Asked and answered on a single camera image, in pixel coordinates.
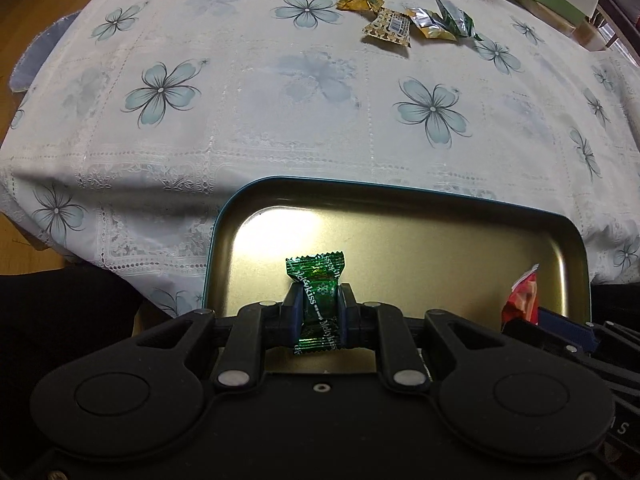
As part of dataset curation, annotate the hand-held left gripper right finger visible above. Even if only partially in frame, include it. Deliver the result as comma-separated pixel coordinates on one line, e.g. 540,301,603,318
339,284,527,394

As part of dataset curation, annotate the gold metal tin tray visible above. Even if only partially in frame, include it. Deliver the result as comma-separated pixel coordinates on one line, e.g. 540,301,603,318
202,176,594,335

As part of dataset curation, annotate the green foil candy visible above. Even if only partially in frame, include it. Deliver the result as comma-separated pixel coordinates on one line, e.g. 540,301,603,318
285,250,347,357

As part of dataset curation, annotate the yellow and silver snack packet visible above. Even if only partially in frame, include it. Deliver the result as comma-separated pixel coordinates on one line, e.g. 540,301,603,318
404,6,460,42

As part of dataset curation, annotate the floral white tablecloth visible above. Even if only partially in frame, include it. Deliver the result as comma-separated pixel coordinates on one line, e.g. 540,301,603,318
0,0,640,321

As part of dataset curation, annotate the red and white snack packet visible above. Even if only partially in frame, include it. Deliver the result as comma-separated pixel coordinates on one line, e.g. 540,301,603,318
501,263,542,334

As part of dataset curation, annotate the blue chair seat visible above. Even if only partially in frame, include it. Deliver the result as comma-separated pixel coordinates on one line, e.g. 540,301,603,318
10,10,82,94

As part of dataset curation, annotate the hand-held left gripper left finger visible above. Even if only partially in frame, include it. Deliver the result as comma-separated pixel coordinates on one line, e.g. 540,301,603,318
119,282,302,395

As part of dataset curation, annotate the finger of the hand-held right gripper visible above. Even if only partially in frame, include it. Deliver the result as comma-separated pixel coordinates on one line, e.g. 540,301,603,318
501,320,576,356
537,307,640,367

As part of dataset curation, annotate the green and white snack packet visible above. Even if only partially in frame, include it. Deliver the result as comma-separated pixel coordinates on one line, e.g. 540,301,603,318
434,0,483,42

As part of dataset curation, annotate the gold foil candy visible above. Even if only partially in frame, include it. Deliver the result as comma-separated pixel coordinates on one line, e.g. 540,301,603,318
335,0,386,13

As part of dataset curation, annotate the patterned barcode snack packet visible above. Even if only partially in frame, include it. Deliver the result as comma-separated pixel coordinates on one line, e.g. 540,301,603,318
361,8,413,47

